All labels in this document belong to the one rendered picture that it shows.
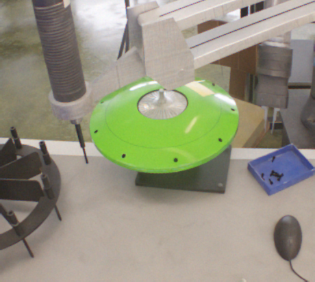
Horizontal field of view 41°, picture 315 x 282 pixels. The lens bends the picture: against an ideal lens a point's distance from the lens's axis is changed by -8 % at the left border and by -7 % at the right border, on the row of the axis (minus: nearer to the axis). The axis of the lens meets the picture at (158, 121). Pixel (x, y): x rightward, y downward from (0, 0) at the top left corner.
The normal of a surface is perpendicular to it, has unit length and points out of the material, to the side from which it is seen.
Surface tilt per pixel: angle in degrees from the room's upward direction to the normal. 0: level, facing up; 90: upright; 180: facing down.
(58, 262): 0
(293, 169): 0
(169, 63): 90
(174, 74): 90
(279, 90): 60
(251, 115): 0
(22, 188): 87
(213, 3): 9
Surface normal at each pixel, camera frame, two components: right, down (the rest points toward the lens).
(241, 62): -0.65, 0.52
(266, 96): -0.31, 0.19
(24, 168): 0.55, 0.43
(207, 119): 0.18, -0.66
